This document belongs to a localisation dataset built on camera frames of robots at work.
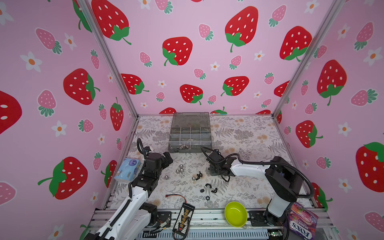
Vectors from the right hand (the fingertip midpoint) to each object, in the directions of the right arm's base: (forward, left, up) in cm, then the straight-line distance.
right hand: (212, 169), depth 92 cm
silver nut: (-9, +27, +1) cm, 29 cm away
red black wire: (-18, +20, 0) cm, 27 cm away
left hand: (-1, +28, +14) cm, 32 cm away
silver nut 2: (0, +20, +1) cm, 20 cm away
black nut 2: (-14, +5, 0) cm, 15 cm away
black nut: (-17, +2, -1) cm, 17 cm away
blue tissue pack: (-10, +48, +8) cm, 50 cm away
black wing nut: (-13, -2, 0) cm, 13 cm away
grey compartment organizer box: (+24, +18, +6) cm, 30 cm away
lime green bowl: (-23, -14, -1) cm, 27 cm away
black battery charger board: (-29, +12, +2) cm, 32 cm away
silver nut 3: (-7, +11, 0) cm, 13 cm away
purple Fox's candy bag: (-23, -45, +1) cm, 51 cm away
